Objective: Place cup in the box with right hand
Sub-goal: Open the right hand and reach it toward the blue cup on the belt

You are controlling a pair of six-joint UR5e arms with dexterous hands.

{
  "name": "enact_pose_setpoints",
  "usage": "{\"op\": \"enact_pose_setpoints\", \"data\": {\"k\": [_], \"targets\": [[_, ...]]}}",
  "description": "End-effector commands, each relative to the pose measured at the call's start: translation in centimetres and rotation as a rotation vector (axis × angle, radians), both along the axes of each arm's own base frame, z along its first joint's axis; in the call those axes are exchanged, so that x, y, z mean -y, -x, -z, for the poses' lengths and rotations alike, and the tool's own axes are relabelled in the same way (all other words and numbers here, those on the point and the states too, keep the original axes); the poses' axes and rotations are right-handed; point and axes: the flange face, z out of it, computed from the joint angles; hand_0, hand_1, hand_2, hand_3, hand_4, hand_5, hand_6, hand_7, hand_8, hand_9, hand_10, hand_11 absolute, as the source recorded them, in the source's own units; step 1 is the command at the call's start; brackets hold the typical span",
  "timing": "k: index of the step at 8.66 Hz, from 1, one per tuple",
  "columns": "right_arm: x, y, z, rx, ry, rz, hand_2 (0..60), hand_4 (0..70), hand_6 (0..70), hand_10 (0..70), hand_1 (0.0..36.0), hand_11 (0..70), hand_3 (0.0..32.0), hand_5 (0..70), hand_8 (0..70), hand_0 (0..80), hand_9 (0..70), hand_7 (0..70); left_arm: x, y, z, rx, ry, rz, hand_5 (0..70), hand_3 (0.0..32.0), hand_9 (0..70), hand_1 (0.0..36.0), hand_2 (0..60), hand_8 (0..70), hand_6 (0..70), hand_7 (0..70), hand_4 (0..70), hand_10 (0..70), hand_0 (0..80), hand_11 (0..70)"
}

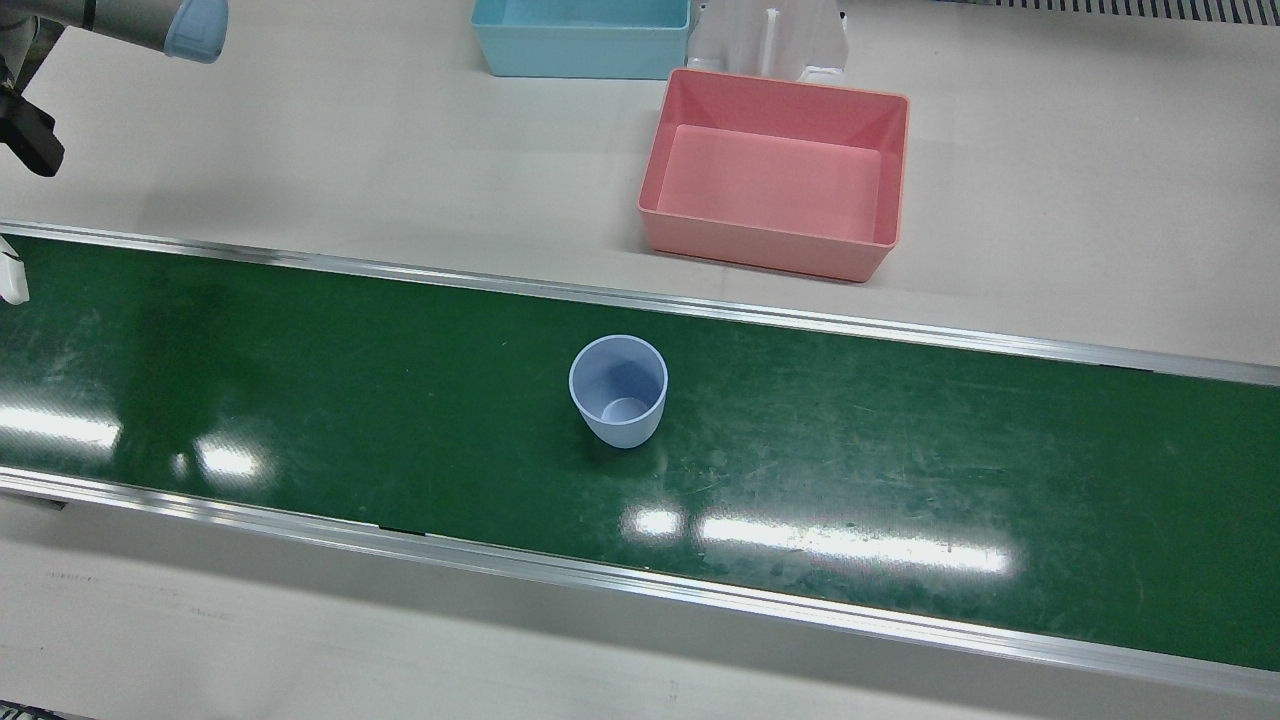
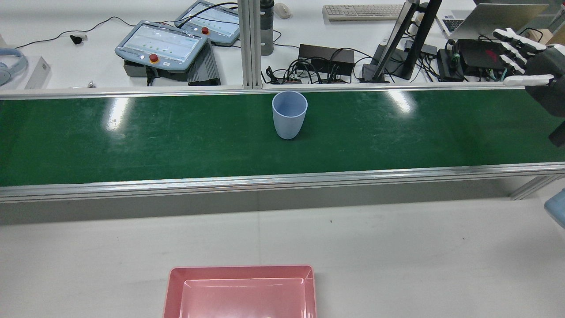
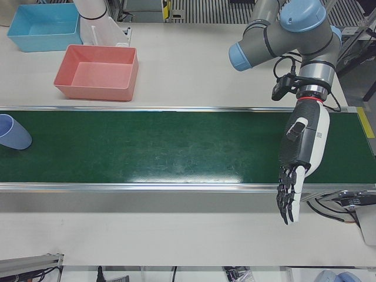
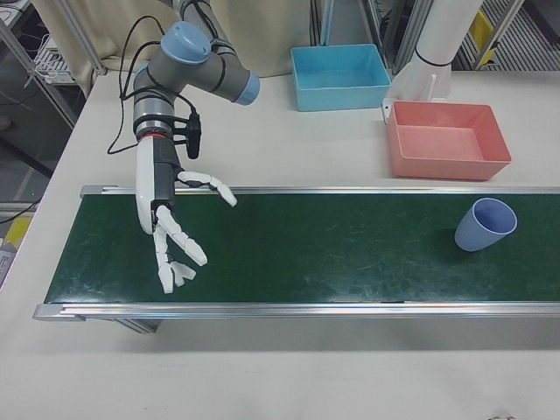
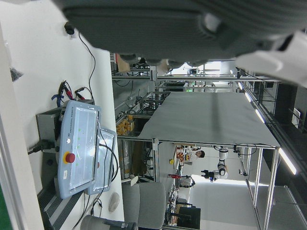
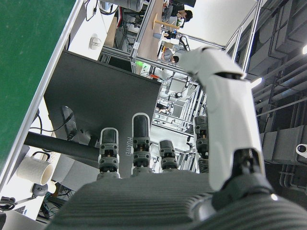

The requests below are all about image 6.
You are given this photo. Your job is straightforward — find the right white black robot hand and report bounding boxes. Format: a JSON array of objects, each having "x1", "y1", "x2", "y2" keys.
[{"x1": 45, "y1": 46, "x2": 307, "y2": 230}]

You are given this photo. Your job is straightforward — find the black monitor stand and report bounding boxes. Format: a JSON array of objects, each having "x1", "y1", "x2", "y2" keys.
[{"x1": 23, "y1": 105, "x2": 101, "y2": 166}]

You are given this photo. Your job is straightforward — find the small grey round device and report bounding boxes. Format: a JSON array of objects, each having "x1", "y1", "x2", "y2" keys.
[{"x1": 30, "y1": 183, "x2": 48, "y2": 198}]

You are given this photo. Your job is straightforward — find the white ceramic mug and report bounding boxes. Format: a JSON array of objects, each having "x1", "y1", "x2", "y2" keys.
[{"x1": 16, "y1": 153, "x2": 54, "y2": 185}]

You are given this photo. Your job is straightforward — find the black computer monitor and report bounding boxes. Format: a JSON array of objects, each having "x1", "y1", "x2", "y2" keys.
[{"x1": 43, "y1": 49, "x2": 163, "y2": 179}]

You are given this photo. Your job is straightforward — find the person in grey shirt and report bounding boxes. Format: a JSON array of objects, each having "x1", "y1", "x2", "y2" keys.
[{"x1": 161, "y1": 47, "x2": 180, "y2": 65}]

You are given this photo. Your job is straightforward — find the wooden table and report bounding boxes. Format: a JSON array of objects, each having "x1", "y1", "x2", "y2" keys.
[{"x1": 138, "y1": 0, "x2": 183, "y2": 60}]

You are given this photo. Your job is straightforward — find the person in black shirt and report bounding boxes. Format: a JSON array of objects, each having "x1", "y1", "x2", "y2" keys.
[{"x1": 176, "y1": 9, "x2": 194, "y2": 24}]

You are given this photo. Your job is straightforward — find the white security camera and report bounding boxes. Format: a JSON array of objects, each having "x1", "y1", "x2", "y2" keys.
[{"x1": 295, "y1": 143, "x2": 307, "y2": 159}]

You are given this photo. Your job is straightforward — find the green conveyor belt aluminium frame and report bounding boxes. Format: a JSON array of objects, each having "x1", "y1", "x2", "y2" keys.
[{"x1": 0, "y1": 0, "x2": 85, "y2": 185}]

